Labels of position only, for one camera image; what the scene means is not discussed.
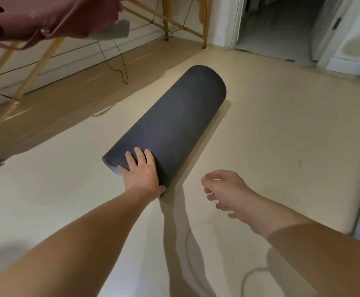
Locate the person's left hand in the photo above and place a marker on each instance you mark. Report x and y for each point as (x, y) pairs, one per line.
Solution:
(143, 177)

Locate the person's right hand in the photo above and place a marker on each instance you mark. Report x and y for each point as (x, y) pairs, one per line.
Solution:
(232, 194)

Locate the person's left middle finger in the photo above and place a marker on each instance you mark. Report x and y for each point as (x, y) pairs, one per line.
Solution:
(140, 157)

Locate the person's left little finger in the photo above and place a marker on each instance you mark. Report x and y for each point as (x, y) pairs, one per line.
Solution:
(122, 170)

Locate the person's right fingers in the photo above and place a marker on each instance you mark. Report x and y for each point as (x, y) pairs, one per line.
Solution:
(210, 179)

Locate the dark grey yoga mat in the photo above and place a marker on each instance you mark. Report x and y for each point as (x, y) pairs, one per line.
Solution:
(177, 120)

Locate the person's left forearm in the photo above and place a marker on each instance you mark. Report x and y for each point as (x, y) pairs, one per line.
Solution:
(74, 244)

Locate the person's right forearm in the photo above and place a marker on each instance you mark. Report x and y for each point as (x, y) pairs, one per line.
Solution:
(316, 253)

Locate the maroon massage table wooden legs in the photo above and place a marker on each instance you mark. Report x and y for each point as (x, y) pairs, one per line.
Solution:
(44, 15)

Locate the white open door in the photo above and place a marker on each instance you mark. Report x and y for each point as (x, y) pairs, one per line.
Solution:
(328, 24)

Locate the white door frame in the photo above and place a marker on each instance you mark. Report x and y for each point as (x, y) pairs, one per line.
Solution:
(238, 21)

